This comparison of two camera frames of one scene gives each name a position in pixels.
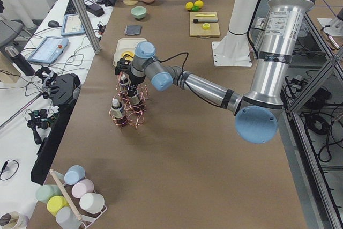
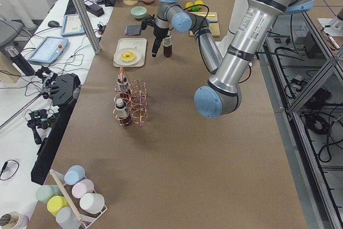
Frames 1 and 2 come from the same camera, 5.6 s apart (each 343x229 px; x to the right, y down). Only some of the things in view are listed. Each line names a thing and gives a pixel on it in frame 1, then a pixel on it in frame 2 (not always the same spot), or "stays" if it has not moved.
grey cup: [66, 219] stays
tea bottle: [134, 100] → [167, 45]
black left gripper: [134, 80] → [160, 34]
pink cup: [81, 187] stays
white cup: [92, 202] stays
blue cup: [73, 174] stays
